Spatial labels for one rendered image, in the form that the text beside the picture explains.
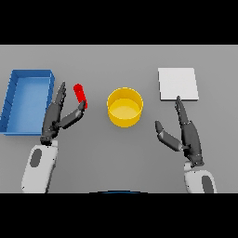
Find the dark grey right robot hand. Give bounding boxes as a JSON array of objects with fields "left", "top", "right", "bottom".
[{"left": 154, "top": 95, "right": 205, "bottom": 168}]

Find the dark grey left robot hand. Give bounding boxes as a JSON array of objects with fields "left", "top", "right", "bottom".
[{"left": 39, "top": 81, "right": 86, "bottom": 147}]

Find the red beaker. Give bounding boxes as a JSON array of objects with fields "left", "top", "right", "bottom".
[{"left": 73, "top": 83, "right": 88, "bottom": 110}]

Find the pale square measuring scale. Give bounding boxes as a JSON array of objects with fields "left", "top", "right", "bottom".
[{"left": 157, "top": 67, "right": 200, "bottom": 102}]

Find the yellow bowl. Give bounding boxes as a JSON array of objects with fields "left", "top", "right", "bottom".
[{"left": 106, "top": 86, "right": 144, "bottom": 128}]

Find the blue tray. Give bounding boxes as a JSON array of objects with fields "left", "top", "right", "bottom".
[{"left": 0, "top": 69, "right": 56, "bottom": 137}]

